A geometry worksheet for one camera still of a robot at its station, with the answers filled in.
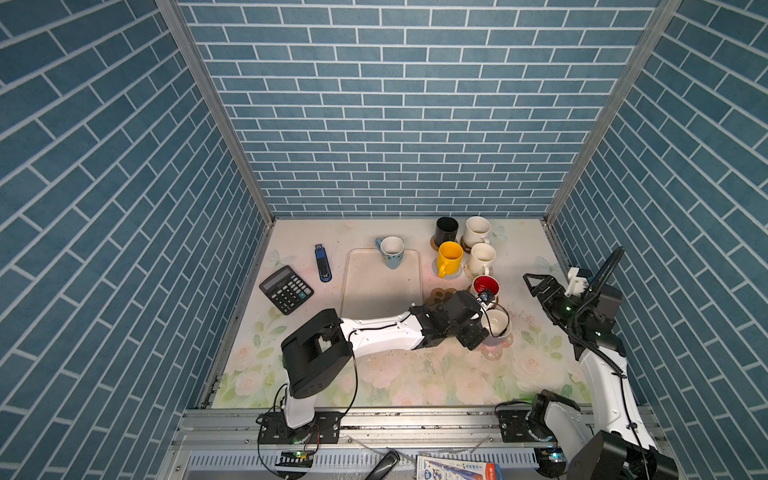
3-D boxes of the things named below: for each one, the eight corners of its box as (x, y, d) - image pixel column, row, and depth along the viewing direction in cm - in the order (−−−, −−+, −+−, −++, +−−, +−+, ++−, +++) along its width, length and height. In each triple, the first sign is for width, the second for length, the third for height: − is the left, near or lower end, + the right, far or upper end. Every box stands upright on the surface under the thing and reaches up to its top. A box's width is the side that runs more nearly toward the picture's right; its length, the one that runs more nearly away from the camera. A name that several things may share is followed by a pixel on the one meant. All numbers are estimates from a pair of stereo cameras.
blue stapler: (321, 284, 103) (319, 278, 101) (315, 251, 113) (313, 245, 110) (334, 281, 104) (332, 275, 101) (327, 248, 114) (325, 242, 111)
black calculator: (260, 288, 101) (257, 284, 99) (289, 268, 107) (287, 264, 105) (285, 316, 95) (283, 312, 92) (314, 294, 100) (313, 289, 98)
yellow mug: (438, 282, 104) (442, 265, 96) (436, 257, 111) (439, 240, 103) (460, 282, 104) (466, 265, 96) (456, 257, 111) (461, 240, 103)
